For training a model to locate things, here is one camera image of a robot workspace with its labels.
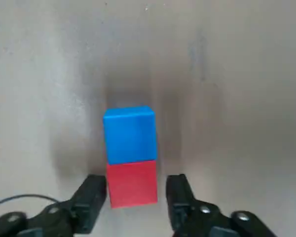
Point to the blue magnetic block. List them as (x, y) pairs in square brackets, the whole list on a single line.
[(129, 135)]

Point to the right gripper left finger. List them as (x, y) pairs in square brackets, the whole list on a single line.
[(88, 202)]

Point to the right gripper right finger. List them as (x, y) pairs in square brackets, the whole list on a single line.
[(180, 207)]

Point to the red magnetic block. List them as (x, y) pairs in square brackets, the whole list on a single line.
[(132, 185)]

